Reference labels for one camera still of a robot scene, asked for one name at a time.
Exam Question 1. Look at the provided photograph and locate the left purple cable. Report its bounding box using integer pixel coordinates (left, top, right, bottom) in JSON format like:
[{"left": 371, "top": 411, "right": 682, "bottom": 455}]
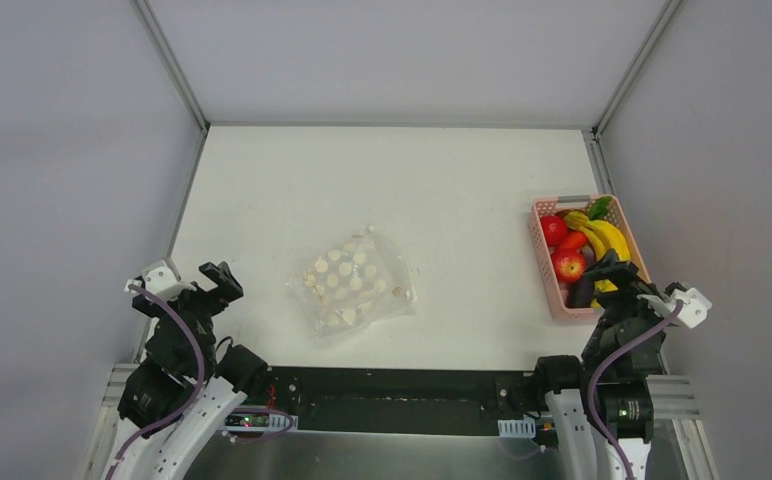
[{"left": 103, "top": 283, "right": 298, "bottom": 480}]

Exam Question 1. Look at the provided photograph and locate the pink plastic basket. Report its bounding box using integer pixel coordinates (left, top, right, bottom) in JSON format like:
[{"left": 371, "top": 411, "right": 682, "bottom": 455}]
[{"left": 528, "top": 195, "right": 650, "bottom": 322}]

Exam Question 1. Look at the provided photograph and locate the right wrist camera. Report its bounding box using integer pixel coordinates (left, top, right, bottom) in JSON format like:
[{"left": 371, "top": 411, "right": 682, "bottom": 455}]
[{"left": 637, "top": 287, "right": 713, "bottom": 329}]

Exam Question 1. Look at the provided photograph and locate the polka dot zip bag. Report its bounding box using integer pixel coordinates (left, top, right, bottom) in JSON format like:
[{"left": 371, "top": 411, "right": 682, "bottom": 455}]
[{"left": 287, "top": 225, "right": 418, "bottom": 338}]

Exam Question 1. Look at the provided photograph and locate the orange toy carrot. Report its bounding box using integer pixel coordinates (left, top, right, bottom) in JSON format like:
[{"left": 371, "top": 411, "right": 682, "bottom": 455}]
[{"left": 556, "top": 195, "right": 613, "bottom": 257}]

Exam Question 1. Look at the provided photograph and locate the purple toy eggplant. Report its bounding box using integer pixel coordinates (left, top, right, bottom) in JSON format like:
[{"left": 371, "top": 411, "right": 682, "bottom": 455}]
[{"left": 565, "top": 247, "right": 595, "bottom": 309}]

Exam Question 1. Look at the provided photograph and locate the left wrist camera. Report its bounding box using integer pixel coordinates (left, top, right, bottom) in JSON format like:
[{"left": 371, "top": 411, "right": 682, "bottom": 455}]
[{"left": 124, "top": 258, "right": 196, "bottom": 301}]

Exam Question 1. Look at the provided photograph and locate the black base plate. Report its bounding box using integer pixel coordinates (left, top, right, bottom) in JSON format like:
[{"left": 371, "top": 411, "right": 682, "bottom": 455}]
[{"left": 243, "top": 357, "right": 582, "bottom": 437}]

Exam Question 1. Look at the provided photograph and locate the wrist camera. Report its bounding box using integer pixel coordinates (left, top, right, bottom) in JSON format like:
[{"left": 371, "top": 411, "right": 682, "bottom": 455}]
[
  {"left": 637, "top": 287, "right": 713, "bottom": 329},
  {"left": 124, "top": 258, "right": 196, "bottom": 301}
]

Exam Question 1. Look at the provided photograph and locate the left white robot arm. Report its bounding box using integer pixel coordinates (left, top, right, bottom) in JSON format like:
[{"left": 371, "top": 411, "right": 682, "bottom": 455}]
[{"left": 102, "top": 260, "right": 275, "bottom": 479}]

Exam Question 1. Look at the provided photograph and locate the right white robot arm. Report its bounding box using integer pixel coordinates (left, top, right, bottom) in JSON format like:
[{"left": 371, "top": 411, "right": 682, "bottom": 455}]
[{"left": 529, "top": 250, "right": 679, "bottom": 479}]

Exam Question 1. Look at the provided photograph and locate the red toy tomato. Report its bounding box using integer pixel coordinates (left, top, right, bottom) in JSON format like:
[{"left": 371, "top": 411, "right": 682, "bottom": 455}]
[{"left": 540, "top": 215, "right": 569, "bottom": 248}]

